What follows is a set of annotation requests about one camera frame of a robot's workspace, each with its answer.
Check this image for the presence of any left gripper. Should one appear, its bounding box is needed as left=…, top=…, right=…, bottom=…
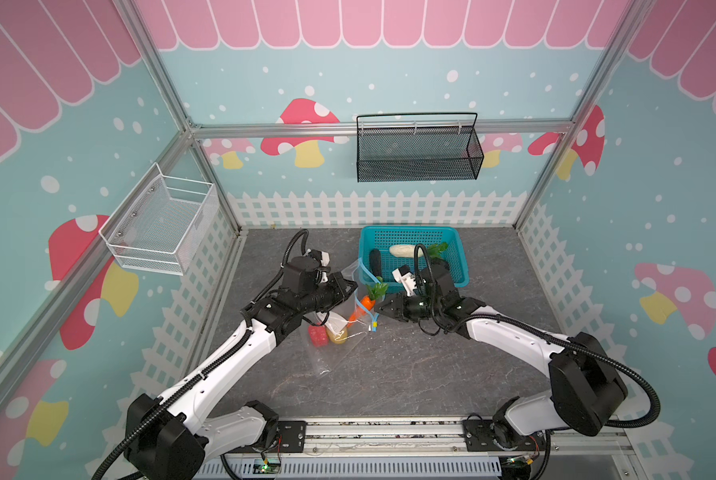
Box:
left=299, top=271, right=358, bottom=314

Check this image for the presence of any orange carrot toy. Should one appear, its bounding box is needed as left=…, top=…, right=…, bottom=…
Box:
left=348, top=281, right=388, bottom=327

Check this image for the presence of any clear zip top bag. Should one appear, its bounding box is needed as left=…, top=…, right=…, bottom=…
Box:
left=303, top=260, right=378, bottom=377

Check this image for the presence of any yellow potato toy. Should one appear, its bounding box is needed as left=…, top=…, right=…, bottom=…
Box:
left=327, top=327, right=349, bottom=345

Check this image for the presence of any teal plastic basket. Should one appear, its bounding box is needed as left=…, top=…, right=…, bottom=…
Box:
left=359, top=225, right=469, bottom=293

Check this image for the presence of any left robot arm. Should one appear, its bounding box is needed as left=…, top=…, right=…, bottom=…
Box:
left=92, top=250, right=358, bottom=479

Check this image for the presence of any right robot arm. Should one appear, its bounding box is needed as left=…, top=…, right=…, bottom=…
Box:
left=376, top=264, right=661, bottom=450

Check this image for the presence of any dark avocado toy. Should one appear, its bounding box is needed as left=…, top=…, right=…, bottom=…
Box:
left=431, top=258, right=450, bottom=270

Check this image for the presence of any white radish toy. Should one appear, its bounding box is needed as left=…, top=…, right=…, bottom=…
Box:
left=389, top=244, right=424, bottom=259

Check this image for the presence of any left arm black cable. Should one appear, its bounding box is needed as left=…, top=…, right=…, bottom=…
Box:
left=90, top=229, right=311, bottom=480

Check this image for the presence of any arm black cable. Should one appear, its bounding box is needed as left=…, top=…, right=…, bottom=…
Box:
left=413, top=242, right=661, bottom=429
left=90, top=229, right=311, bottom=480

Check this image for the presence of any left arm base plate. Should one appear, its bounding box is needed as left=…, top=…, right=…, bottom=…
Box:
left=230, top=421, right=308, bottom=454

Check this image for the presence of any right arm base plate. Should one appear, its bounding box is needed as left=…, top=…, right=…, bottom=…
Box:
left=462, top=417, right=546, bottom=453

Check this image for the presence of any black mesh wall basket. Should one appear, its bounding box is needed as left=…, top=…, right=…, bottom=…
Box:
left=355, top=112, right=485, bottom=183

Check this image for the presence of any aluminium front rail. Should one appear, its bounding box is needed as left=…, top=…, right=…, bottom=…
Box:
left=197, top=408, right=633, bottom=460

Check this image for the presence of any white wire wall basket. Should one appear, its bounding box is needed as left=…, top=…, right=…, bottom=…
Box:
left=99, top=164, right=219, bottom=276

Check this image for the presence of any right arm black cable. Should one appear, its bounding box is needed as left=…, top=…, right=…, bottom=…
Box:
left=413, top=242, right=661, bottom=429

